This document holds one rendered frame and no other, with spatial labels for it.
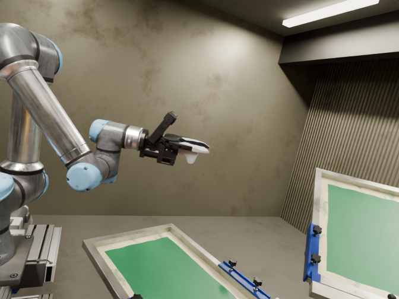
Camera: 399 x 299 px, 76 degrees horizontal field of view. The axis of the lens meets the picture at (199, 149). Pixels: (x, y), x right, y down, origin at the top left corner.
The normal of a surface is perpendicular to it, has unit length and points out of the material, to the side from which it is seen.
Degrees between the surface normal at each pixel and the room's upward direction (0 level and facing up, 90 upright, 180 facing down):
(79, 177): 90
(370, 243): 32
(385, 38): 90
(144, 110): 90
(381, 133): 90
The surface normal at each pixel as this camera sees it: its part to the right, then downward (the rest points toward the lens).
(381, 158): -0.90, -0.12
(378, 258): 0.01, -0.77
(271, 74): 0.40, 0.23
